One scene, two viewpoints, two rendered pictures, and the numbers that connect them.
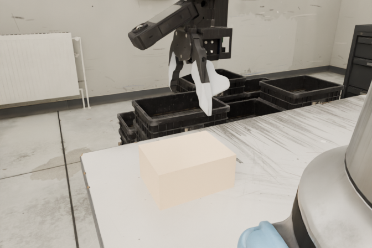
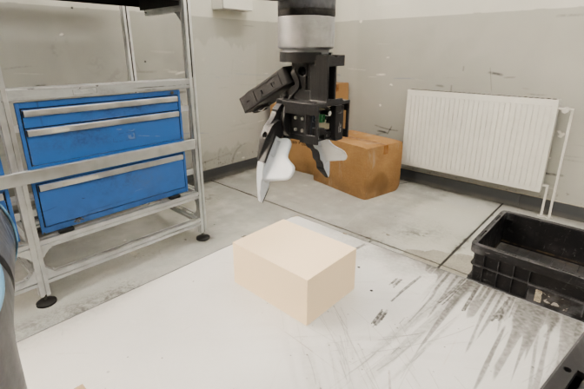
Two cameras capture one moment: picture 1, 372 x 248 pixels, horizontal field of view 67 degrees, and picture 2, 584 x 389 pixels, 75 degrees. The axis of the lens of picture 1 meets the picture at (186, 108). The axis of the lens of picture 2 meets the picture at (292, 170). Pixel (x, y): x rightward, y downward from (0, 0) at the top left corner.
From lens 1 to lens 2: 0.58 m
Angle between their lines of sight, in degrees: 64
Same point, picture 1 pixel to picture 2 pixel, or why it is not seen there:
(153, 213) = (229, 279)
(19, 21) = (495, 78)
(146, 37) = (244, 101)
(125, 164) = not seen: hidden behind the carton
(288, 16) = not seen: outside the picture
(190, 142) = (313, 244)
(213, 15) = (310, 86)
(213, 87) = (271, 171)
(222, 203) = (267, 321)
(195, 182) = (262, 279)
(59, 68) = (522, 148)
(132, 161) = not seen: hidden behind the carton
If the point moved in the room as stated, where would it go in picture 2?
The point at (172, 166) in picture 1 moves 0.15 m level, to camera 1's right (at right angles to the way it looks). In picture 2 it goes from (251, 245) to (285, 299)
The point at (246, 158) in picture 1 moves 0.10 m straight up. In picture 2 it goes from (393, 327) to (399, 265)
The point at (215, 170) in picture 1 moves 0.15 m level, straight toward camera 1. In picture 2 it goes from (282, 281) to (175, 297)
